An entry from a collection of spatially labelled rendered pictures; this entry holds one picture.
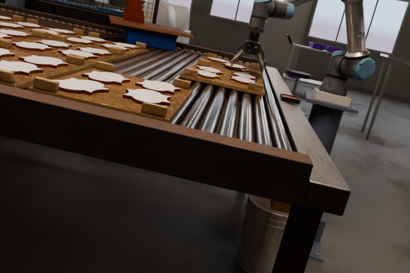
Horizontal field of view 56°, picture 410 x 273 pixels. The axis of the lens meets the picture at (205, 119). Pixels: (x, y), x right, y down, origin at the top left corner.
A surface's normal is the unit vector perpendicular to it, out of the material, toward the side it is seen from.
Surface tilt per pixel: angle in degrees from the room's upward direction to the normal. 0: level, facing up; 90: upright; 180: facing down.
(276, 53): 90
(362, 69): 95
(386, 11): 90
